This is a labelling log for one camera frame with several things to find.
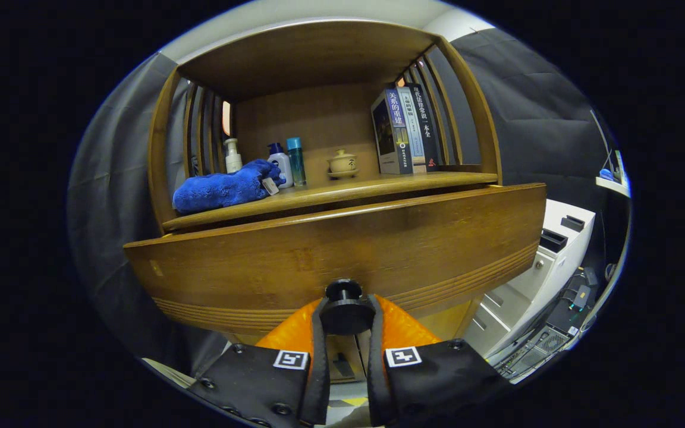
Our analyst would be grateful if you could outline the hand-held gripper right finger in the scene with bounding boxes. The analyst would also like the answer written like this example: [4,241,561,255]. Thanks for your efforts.
[366,294,513,428]

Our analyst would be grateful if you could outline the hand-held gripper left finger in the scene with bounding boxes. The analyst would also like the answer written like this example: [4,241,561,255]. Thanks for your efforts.
[187,295,332,428]

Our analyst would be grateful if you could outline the wooden drawer with black knob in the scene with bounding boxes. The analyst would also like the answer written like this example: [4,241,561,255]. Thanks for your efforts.
[124,182,548,337]

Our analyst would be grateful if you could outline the wooden cabinet door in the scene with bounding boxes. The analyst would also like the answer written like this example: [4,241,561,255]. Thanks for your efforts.
[328,334,359,383]

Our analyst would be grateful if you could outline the wooden countertop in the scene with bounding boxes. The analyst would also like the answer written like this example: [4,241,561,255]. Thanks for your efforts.
[162,171,499,232]

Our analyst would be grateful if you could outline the white side cabinet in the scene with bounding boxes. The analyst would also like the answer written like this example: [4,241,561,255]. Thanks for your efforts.
[464,199,596,357]

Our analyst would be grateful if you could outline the wooden cabinet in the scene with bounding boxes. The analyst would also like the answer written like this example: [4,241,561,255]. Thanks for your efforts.
[147,21,504,384]

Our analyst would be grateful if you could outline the black computer case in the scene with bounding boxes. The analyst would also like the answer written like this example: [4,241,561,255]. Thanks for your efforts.
[494,324,575,379]

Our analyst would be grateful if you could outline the blue folded towel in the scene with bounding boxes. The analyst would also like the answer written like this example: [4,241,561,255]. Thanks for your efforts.
[172,159,287,215]

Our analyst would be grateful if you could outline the beige lidded teacup with saucer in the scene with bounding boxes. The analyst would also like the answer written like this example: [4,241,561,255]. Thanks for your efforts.
[326,149,360,180]

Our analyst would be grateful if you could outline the white lotion bottle blue cap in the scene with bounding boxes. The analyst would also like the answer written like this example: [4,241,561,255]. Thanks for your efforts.
[267,142,294,189]

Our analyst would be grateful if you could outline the teal translucent bottle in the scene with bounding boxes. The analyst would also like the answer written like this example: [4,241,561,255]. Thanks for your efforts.
[287,137,307,187]

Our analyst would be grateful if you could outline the white pump bottle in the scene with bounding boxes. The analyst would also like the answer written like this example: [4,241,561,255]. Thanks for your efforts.
[224,138,243,174]

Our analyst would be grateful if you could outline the book with blue spine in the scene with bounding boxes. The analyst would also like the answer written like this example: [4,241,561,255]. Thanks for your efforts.
[371,89,413,175]

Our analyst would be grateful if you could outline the book with white spine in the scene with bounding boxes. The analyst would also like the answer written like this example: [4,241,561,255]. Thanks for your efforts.
[398,87,428,174]

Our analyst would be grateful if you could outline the book with black spine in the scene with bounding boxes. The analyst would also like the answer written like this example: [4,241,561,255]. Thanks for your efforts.
[411,83,441,172]

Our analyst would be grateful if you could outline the white side desk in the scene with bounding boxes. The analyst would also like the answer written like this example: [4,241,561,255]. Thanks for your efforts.
[595,175,630,198]

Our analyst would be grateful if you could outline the floor cables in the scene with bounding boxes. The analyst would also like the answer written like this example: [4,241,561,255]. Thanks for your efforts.
[548,267,602,333]

